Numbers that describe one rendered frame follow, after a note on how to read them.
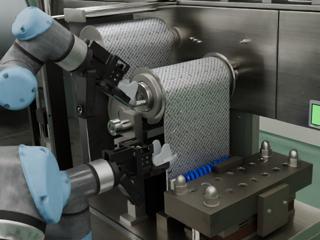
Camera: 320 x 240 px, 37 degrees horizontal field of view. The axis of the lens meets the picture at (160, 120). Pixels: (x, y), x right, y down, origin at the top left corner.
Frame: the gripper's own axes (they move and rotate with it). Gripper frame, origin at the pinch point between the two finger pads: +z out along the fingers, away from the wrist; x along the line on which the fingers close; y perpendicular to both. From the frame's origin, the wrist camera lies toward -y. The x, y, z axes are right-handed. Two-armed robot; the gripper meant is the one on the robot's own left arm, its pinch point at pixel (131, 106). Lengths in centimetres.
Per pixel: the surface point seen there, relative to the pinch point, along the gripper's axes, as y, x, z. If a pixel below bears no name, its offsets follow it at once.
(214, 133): 5.5, -7.2, 24.4
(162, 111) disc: 2.0, -6.9, 3.9
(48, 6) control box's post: 22, 54, -7
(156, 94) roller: 4.9, -6.1, 0.4
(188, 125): 2.9, -7.1, 14.2
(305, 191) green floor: 35, 77, 235
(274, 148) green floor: 68, 143, 275
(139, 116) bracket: -0.9, 0.3, 4.2
